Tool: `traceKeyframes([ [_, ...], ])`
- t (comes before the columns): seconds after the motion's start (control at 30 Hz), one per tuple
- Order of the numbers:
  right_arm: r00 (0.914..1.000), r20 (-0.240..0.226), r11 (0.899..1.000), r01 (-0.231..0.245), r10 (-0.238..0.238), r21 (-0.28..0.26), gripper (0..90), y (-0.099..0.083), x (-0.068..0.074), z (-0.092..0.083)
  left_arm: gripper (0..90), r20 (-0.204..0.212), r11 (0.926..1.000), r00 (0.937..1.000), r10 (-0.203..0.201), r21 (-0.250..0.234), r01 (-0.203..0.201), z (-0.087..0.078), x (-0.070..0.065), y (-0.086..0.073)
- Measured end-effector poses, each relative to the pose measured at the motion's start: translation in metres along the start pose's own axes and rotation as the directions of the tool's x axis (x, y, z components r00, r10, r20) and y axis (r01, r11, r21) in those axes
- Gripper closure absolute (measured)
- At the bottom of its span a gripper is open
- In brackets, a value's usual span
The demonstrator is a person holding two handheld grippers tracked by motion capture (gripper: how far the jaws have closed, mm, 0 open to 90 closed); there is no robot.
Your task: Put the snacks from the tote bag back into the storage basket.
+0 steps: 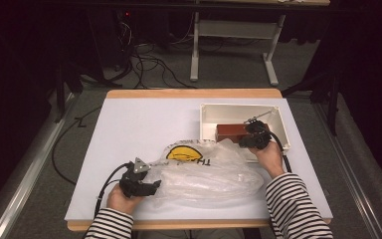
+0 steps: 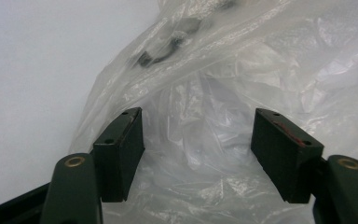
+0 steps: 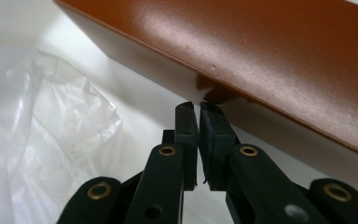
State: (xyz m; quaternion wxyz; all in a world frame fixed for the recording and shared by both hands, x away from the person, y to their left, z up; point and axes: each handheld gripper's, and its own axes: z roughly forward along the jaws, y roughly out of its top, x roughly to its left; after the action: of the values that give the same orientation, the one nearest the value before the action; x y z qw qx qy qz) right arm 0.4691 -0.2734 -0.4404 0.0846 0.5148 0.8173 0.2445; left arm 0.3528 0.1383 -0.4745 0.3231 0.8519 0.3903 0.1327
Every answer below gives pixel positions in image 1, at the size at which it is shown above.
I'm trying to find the metal floor rail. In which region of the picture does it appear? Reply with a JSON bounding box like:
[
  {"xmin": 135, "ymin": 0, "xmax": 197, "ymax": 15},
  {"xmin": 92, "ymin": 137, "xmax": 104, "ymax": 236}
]
[
  {"xmin": 0, "ymin": 93, "xmax": 78, "ymax": 239},
  {"xmin": 311, "ymin": 103, "xmax": 382, "ymax": 239}
]

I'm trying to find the brown box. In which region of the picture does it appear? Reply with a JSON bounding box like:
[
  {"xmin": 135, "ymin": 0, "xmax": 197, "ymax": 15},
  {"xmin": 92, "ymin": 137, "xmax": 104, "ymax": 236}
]
[{"xmin": 215, "ymin": 122, "xmax": 257, "ymax": 143}]

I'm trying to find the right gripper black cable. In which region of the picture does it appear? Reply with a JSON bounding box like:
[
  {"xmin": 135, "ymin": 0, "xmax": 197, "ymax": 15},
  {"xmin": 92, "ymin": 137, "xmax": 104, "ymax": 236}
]
[{"xmin": 268, "ymin": 130, "xmax": 293, "ymax": 174}]

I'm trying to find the person's left hand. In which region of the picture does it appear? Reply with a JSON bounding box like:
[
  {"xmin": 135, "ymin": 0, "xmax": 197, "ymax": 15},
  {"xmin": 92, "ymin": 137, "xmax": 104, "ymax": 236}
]
[{"xmin": 106, "ymin": 183, "xmax": 143, "ymax": 215}]

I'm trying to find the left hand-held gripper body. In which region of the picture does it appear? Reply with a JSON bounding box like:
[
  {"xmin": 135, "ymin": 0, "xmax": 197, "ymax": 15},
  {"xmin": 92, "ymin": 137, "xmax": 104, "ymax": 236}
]
[{"xmin": 118, "ymin": 157, "xmax": 152, "ymax": 198}]

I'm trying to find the thin black floor cable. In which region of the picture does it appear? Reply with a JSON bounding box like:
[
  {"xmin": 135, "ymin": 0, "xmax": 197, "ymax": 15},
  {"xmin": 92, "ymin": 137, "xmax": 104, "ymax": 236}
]
[{"xmin": 51, "ymin": 106, "xmax": 103, "ymax": 186}]

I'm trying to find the clear plastic bag yellow print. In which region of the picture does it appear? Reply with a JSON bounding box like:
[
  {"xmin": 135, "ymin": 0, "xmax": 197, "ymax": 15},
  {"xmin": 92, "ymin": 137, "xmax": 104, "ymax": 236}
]
[{"xmin": 144, "ymin": 138, "xmax": 266, "ymax": 209}]

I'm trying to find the white table board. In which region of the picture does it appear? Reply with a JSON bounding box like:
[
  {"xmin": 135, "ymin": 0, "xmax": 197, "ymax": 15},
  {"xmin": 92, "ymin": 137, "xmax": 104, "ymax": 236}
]
[{"xmin": 64, "ymin": 97, "xmax": 333, "ymax": 222}]

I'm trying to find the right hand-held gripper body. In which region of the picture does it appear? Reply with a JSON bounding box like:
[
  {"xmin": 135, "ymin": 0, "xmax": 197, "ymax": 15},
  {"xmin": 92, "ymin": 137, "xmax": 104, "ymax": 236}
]
[{"xmin": 244, "ymin": 111, "xmax": 275, "ymax": 149}]

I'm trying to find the tangle of black floor cables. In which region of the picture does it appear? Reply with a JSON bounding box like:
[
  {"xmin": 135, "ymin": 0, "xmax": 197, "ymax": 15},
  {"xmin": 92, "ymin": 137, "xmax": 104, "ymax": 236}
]
[{"xmin": 113, "ymin": 19, "xmax": 198, "ymax": 90}]

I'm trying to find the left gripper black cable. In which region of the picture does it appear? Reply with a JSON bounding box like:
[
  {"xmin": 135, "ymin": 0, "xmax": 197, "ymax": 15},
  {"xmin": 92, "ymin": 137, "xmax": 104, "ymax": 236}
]
[{"xmin": 94, "ymin": 161, "xmax": 131, "ymax": 218}]

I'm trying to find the white desk frame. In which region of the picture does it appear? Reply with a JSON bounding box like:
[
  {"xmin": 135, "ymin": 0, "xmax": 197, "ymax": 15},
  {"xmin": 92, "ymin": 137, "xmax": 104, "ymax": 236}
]
[{"xmin": 189, "ymin": 12, "xmax": 287, "ymax": 88}]

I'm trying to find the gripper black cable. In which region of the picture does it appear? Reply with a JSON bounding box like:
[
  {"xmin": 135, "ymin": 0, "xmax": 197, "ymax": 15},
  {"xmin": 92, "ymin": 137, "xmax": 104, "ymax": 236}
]
[
  {"xmin": 268, "ymin": 130, "xmax": 293, "ymax": 174},
  {"xmin": 94, "ymin": 161, "xmax": 131, "ymax": 218}
]

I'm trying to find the white plastic bin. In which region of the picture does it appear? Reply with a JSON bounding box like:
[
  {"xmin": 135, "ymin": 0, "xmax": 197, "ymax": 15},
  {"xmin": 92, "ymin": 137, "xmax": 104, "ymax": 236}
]
[{"xmin": 199, "ymin": 103, "xmax": 291, "ymax": 163}]

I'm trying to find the black stand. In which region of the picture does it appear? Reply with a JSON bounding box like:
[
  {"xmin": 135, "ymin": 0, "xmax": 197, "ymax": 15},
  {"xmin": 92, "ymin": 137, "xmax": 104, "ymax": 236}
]
[
  {"xmin": 281, "ymin": 71, "xmax": 342, "ymax": 137},
  {"xmin": 53, "ymin": 61, "xmax": 85, "ymax": 123}
]

